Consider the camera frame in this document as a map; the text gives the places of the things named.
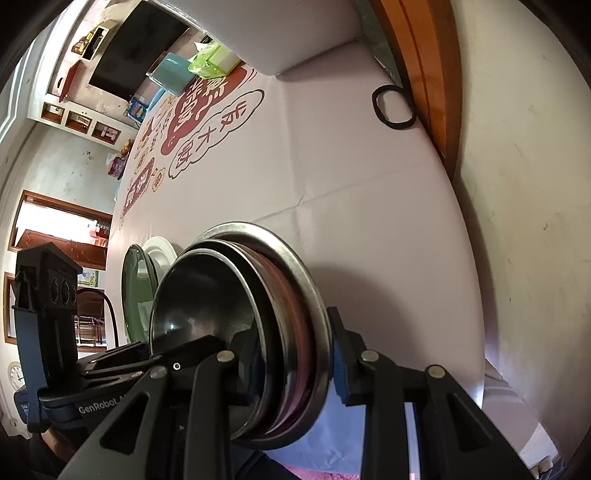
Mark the white wall shelf box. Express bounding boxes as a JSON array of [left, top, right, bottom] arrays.
[[71, 25, 109, 61]]

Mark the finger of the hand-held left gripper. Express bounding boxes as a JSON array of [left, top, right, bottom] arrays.
[[151, 335, 223, 368], [87, 342, 151, 371]]

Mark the pink bowl with steel lining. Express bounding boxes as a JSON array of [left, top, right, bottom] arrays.
[[198, 237, 319, 437]]

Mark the teal canister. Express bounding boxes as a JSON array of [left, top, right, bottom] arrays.
[[150, 52, 197, 95]]

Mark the blue toy box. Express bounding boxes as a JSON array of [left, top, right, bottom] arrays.
[[126, 97, 151, 121]]

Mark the white paper plate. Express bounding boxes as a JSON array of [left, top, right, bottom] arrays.
[[142, 236, 178, 278]]

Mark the large steel bowl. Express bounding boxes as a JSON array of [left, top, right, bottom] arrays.
[[189, 222, 334, 450]]

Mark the white countertop appliance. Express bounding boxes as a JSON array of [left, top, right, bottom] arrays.
[[152, 0, 365, 77]]

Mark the black hair tie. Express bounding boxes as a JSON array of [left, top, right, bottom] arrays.
[[372, 85, 417, 130]]

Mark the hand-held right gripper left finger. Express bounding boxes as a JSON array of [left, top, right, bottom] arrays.
[[58, 348, 250, 480]]

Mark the wooden door frame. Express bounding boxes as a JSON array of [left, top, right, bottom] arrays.
[[9, 190, 114, 271]]

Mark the orange wooden door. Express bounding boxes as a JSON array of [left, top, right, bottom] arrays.
[[369, 0, 462, 181]]

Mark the printed pink tablecloth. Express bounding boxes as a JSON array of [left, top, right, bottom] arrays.
[[105, 37, 561, 476]]

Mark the green tissue pack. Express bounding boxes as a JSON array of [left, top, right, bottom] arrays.
[[187, 39, 243, 77]]

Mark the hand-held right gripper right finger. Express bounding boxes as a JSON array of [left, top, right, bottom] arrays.
[[327, 305, 532, 480]]

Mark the black cable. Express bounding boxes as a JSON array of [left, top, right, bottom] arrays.
[[76, 286, 121, 344]]

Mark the black television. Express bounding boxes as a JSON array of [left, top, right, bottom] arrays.
[[88, 0, 191, 100]]

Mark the red wall shelf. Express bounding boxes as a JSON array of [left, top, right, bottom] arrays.
[[58, 60, 86, 100]]

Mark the green plate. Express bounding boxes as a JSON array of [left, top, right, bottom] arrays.
[[121, 244, 160, 344]]

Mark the small steel bowl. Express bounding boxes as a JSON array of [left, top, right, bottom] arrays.
[[148, 248, 273, 441]]

